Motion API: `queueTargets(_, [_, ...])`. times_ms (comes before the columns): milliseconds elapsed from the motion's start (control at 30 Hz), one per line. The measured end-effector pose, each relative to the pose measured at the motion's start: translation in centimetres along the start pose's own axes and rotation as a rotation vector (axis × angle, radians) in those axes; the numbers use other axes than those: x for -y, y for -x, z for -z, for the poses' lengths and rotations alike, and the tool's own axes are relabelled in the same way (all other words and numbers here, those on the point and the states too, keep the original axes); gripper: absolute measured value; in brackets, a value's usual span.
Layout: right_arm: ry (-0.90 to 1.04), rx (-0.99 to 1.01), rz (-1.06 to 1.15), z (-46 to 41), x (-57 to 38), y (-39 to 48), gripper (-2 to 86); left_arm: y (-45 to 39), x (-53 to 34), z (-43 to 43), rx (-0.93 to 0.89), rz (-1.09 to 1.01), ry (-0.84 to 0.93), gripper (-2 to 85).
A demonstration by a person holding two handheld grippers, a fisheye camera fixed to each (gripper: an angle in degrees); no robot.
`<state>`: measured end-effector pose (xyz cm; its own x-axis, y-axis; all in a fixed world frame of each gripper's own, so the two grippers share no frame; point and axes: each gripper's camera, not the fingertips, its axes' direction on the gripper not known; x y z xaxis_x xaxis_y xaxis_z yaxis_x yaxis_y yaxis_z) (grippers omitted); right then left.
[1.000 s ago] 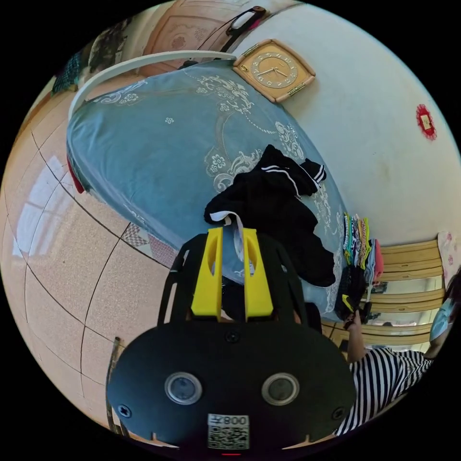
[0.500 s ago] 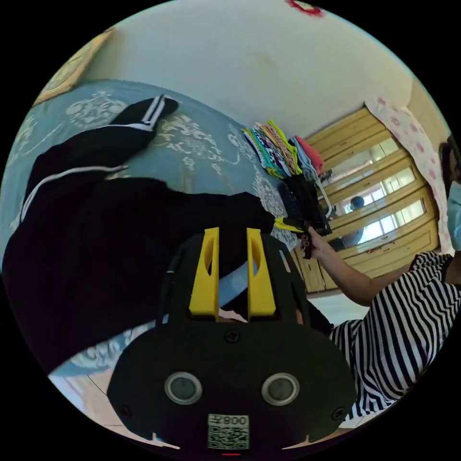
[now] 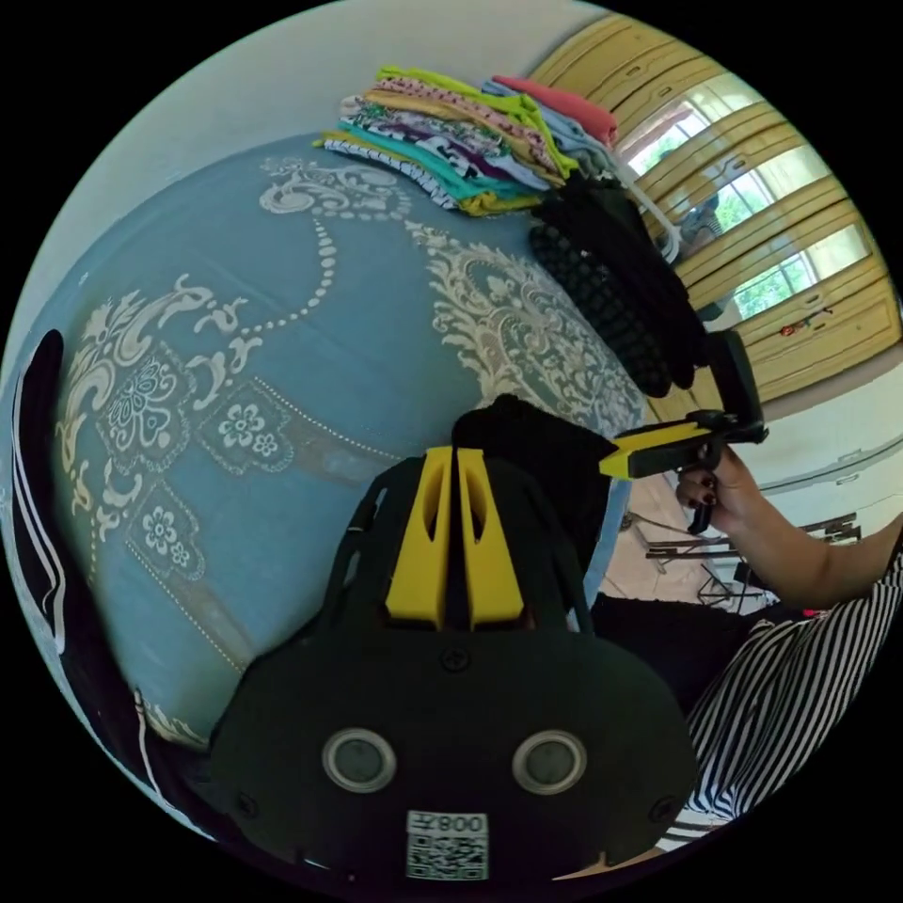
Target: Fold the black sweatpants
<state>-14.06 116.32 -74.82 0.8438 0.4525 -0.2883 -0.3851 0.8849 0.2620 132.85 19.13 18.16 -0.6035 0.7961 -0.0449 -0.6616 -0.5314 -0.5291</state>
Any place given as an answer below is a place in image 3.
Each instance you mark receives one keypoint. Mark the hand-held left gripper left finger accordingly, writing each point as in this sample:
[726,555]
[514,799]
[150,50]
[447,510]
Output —
[420,564]

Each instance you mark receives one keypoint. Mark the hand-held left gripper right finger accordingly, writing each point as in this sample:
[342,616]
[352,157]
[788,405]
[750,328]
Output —
[490,571]

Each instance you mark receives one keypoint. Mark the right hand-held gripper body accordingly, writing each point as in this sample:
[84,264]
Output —
[666,458]

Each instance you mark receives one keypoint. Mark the black sweatpants with white stripes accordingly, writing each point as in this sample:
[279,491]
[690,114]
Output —
[540,451]

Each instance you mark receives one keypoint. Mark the person's right forearm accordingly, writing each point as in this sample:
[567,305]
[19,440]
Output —
[804,557]

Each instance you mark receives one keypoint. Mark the person's right hand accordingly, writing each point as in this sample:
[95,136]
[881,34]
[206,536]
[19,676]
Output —
[734,494]

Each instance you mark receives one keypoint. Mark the heap of black knitted clothes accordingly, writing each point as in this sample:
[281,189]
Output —
[621,303]

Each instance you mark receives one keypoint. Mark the white clothes hanger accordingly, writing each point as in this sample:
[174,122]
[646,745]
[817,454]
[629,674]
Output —
[666,226]

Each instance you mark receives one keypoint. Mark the yellow cupboard with mirrors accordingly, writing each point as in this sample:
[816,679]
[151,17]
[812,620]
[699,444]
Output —
[783,240]

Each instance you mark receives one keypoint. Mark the person's body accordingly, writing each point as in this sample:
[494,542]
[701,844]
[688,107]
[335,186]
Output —
[776,705]

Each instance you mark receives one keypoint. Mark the pile of clothes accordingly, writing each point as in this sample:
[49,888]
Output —
[451,134]

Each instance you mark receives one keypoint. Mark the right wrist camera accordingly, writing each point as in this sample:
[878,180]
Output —
[737,388]

